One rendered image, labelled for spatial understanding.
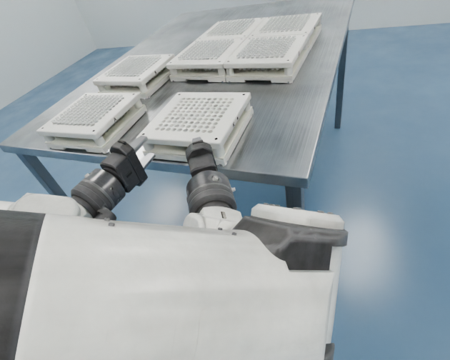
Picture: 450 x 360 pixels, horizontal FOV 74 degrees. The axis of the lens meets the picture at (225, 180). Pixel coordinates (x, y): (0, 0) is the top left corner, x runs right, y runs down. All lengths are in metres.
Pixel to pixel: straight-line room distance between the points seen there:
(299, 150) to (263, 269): 0.60
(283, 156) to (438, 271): 1.06
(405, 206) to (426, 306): 0.54
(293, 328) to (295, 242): 0.05
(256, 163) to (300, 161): 0.10
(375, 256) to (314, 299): 1.41
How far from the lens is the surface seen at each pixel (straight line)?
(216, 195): 0.52
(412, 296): 1.53
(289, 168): 0.71
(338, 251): 0.25
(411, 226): 1.75
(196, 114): 0.84
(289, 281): 0.18
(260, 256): 0.17
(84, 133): 0.96
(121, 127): 1.01
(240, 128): 0.82
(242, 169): 0.72
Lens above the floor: 1.31
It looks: 41 degrees down
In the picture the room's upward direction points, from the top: 15 degrees counter-clockwise
